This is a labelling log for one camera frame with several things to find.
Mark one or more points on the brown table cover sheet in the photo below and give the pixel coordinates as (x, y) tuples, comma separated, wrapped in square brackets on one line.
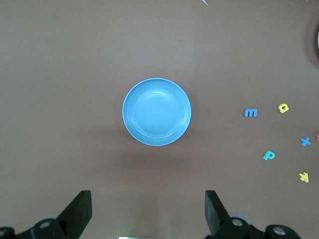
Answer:
[(62, 74)]

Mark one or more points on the blue foam letter x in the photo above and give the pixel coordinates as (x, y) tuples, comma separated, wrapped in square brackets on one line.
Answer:
[(305, 141)]

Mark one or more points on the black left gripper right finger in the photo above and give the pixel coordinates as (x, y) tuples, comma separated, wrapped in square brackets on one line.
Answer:
[(216, 219)]

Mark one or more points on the yellow foam letter k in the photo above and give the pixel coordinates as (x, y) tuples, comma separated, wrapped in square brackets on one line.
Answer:
[(304, 177)]

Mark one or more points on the blue plate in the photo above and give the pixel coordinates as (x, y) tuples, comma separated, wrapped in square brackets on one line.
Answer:
[(157, 112)]

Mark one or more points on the blue foam letter m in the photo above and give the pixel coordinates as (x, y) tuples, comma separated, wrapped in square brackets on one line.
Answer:
[(250, 110)]

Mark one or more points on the yellow foam letter a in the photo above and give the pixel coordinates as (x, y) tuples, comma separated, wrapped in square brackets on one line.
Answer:
[(282, 111)]

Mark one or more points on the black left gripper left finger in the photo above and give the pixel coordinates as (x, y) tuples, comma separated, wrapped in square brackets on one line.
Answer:
[(74, 219)]

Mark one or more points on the white tape scrap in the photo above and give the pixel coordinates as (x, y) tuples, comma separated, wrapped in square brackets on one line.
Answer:
[(205, 2)]

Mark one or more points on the teal foam letter p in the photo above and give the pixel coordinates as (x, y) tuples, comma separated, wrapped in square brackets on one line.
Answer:
[(265, 156)]

